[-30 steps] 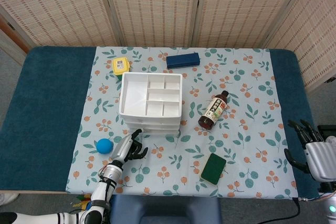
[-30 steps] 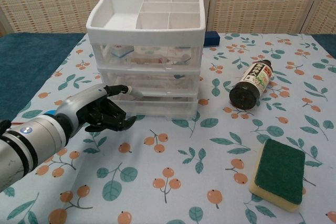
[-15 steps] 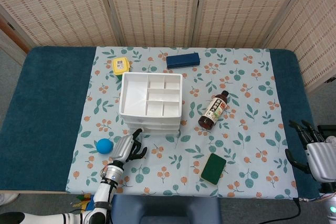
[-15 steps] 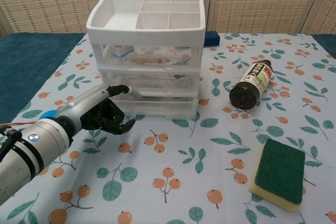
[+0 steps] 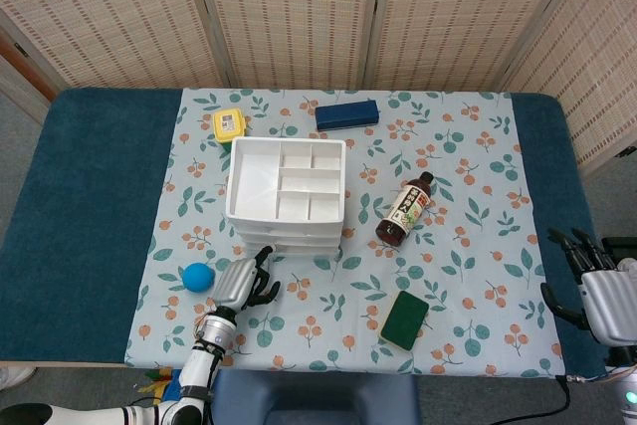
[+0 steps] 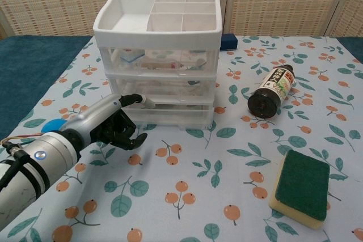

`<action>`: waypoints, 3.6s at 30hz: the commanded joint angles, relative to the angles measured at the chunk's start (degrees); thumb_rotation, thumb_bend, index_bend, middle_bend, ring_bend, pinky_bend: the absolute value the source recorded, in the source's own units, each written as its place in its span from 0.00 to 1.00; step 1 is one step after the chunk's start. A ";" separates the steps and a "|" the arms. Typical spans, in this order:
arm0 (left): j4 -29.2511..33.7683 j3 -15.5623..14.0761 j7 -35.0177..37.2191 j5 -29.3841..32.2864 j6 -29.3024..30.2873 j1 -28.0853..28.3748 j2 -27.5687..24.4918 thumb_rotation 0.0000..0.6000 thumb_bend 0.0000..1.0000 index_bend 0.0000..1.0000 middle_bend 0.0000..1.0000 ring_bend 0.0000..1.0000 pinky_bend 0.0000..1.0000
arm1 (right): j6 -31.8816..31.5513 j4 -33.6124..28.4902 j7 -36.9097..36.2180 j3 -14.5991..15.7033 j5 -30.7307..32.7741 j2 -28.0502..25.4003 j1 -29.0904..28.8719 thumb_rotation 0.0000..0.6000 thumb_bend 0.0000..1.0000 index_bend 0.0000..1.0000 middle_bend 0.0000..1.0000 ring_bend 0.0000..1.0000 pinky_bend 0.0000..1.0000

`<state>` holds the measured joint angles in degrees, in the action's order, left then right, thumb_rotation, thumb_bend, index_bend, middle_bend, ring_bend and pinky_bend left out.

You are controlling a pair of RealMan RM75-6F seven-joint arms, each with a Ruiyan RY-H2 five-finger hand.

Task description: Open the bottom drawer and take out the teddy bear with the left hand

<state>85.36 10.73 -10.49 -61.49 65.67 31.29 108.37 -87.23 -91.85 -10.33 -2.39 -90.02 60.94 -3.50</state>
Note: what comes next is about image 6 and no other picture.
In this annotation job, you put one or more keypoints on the blue block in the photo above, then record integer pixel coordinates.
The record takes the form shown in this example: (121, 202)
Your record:
(229, 42)

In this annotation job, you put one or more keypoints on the clear drawer with white items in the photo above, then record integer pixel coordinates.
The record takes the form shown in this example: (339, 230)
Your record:
(164, 87)

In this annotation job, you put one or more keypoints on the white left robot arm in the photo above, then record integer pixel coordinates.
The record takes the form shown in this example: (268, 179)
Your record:
(37, 165)

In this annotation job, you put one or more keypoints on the white plastic drawer organizer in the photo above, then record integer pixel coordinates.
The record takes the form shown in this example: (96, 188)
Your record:
(156, 36)

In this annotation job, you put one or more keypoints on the teal table cover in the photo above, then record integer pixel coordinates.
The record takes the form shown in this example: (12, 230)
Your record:
(28, 69)

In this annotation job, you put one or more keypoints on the clear drawer holding plush toy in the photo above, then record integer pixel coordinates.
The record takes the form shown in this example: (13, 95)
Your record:
(181, 114)

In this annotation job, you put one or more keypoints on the floral leaf print tablecloth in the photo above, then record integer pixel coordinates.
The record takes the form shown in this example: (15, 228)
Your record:
(198, 191)

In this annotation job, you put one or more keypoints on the dark tea bottle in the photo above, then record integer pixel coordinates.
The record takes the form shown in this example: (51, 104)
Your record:
(269, 90)

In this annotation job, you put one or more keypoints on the clear drawer with mixed items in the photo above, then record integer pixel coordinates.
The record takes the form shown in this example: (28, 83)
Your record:
(170, 59)

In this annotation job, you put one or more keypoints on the blue ball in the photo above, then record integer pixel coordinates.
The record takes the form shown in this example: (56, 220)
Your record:
(54, 125)

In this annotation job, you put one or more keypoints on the white teal block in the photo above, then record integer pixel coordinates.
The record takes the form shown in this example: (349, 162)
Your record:
(131, 55)

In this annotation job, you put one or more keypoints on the bamboo folding screen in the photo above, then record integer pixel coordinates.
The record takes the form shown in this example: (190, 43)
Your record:
(283, 1)

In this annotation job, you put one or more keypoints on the green and yellow sponge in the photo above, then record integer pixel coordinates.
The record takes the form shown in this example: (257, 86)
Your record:
(303, 185)

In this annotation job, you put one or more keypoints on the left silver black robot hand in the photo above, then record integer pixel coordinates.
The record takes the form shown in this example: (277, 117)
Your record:
(96, 117)

